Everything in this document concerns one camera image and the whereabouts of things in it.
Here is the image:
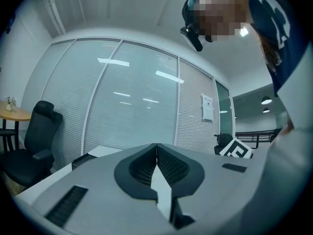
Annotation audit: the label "person's navy printed shirt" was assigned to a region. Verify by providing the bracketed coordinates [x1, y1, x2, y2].
[244, 0, 313, 97]

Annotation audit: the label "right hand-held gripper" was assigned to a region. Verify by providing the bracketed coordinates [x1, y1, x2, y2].
[219, 137, 254, 160]

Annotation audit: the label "person's right forearm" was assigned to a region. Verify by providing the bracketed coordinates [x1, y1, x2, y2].
[253, 121, 313, 205]

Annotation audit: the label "white table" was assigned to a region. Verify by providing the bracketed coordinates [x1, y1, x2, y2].
[14, 144, 124, 205]

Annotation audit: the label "black metal railing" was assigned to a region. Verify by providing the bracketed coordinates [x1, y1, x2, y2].
[234, 130, 282, 149]

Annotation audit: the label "black head-worn camera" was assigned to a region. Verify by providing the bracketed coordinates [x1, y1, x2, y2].
[180, 0, 213, 52]

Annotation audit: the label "round wooden table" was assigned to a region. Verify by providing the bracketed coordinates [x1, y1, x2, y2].
[0, 101, 32, 154]

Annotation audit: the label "person's head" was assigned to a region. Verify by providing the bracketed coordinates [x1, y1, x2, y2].
[182, 0, 250, 44]

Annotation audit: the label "black mesh office chair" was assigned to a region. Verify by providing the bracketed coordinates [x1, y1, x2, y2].
[214, 133, 233, 155]

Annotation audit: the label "black box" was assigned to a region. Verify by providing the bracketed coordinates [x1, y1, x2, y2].
[71, 154, 98, 170]

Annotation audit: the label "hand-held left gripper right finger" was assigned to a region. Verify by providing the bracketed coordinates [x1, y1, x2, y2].
[156, 143, 269, 235]

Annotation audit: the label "small potted flowers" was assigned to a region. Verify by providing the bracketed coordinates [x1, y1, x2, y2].
[5, 96, 17, 112]

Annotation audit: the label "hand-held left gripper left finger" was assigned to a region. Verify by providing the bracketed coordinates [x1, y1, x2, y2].
[14, 143, 171, 235]

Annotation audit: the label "white paper notice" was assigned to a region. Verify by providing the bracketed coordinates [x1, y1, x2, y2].
[201, 94, 214, 122]

